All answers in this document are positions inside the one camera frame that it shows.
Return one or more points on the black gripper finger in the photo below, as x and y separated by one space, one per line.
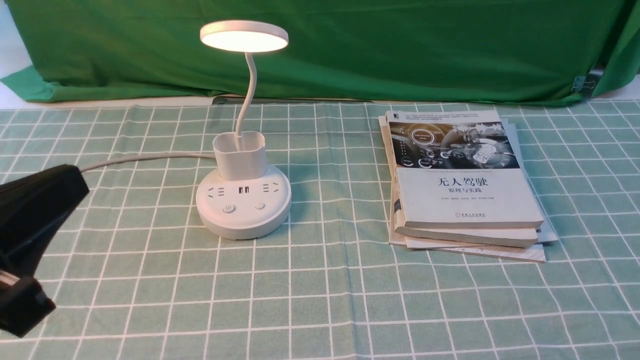
23 305

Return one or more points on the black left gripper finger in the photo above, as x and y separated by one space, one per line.
32 210

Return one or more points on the white desk lamp with base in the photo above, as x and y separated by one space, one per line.
244 197

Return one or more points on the green checkered tablecloth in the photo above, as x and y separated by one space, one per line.
136 276

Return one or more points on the top white book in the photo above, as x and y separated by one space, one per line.
460 195

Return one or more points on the green backdrop cloth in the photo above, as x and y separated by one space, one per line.
487 51

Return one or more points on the bottom thin booklet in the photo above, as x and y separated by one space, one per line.
534 253

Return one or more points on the metal binder clip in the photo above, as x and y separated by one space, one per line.
584 85

